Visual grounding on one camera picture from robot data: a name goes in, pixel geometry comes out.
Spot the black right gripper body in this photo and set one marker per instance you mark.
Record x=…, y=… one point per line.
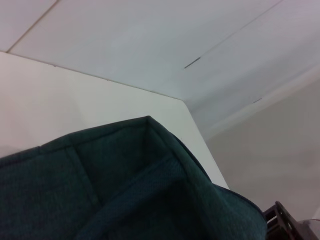
x=308, y=232

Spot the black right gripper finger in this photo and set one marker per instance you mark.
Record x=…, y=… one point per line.
x=280, y=225

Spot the dark teal insulated lunch bag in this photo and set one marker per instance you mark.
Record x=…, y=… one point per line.
x=125, y=187

